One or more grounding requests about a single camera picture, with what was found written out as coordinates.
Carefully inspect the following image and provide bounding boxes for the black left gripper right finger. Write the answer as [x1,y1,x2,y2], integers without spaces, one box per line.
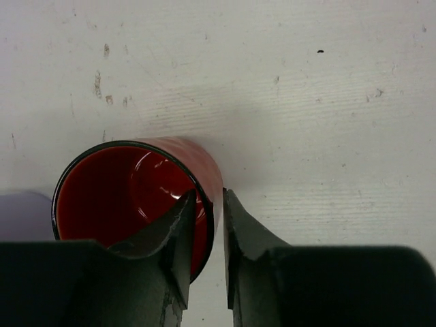
[223,190,435,326]

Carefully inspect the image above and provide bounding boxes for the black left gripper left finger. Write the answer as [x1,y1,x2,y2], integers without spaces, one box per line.
[1,190,196,326]

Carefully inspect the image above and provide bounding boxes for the lilac plastic cup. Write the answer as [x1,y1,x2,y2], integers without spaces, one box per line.
[1,191,55,242]

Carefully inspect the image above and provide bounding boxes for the red mug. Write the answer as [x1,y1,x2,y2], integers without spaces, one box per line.
[51,137,223,279]

